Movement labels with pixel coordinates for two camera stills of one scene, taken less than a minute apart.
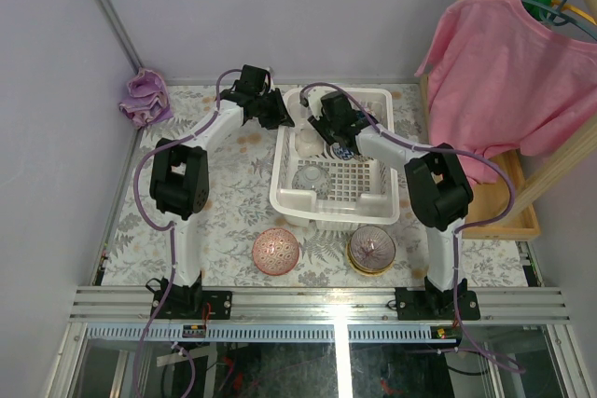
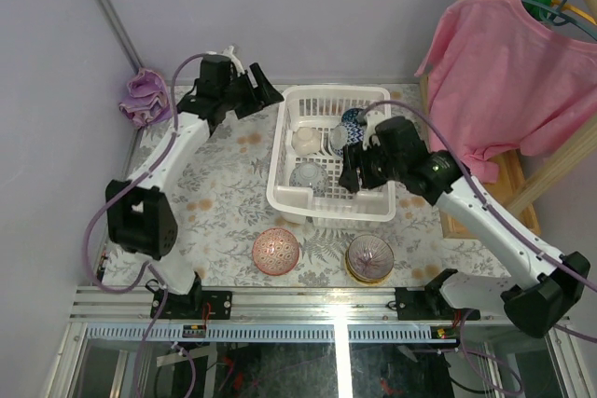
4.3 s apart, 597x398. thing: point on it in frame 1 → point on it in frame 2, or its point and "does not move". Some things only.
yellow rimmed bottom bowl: [366, 271] → [365, 281]
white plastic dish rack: [312, 184] does not move
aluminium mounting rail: [320, 305] does not move
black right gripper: [318, 124] → [354, 157]
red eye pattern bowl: [275, 251] does not move
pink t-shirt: [499, 78] does not move
